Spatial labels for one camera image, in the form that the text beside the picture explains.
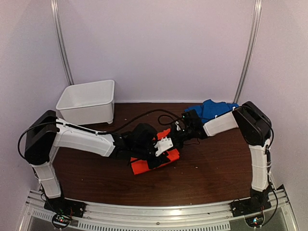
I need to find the orange t-shirt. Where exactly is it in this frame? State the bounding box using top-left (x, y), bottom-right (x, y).
top-left (129, 128), bottom-right (180, 176)

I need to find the left round circuit board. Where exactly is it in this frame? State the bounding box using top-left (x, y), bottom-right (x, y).
top-left (51, 213), bottom-right (72, 229)

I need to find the aluminium frame post left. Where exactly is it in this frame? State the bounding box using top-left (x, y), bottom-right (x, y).
top-left (50, 0), bottom-right (74, 86)

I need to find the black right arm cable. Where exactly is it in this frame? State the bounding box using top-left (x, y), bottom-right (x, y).
top-left (158, 114), bottom-right (185, 126)

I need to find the right round circuit board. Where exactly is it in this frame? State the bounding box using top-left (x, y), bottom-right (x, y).
top-left (245, 214), bottom-right (265, 228)

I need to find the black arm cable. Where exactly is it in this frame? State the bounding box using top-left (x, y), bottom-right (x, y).
top-left (96, 109), bottom-right (174, 135)
top-left (158, 114), bottom-right (185, 126)

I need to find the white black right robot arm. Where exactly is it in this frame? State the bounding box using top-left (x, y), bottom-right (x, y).
top-left (168, 101), bottom-right (273, 192)

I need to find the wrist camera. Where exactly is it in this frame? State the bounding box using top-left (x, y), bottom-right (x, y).
top-left (174, 121), bottom-right (181, 131)
top-left (154, 137), bottom-right (173, 157)

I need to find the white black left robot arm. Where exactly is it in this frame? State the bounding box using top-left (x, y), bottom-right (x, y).
top-left (24, 110), bottom-right (173, 214)

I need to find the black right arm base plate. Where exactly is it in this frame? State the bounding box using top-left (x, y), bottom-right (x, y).
top-left (230, 192), bottom-right (271, 217)

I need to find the aluminium frame post right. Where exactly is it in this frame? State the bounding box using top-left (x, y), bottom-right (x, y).
top-left (233, 0), bottom-right (263, 103)

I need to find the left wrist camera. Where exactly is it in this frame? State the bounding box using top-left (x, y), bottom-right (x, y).
top-left (154, 137), bottom-right (173, 157)

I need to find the aluminium front rail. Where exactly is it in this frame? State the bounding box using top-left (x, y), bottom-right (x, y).
top-left (24, 185), bottom-right (294, 231)

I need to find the round circuit board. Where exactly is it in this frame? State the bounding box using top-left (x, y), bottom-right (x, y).
top-left (51, 213), bottom-right (72, 229)
top-left (245, 214), bottom-right (265, 228)

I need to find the aluminium frame post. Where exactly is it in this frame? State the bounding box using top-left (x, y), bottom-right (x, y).
top-left (50, 0), bottom-right (74, 86)
top-left (233, 0), bottom-right (263, 103)

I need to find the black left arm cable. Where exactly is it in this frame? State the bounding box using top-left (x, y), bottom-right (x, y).
top-left (96, 109), bottom-right (174, 135)

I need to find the white plastic laundry bin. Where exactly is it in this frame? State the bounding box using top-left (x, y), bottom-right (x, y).
top-left (56, 79), bottom-right (115, 125)

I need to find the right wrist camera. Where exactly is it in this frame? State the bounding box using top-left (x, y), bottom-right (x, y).
top-left (174, 121), bottom-right (181, 131)

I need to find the blue pleated skirt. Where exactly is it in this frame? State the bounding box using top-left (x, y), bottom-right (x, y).
top-left (184, 99), bottom-right (239, 124)

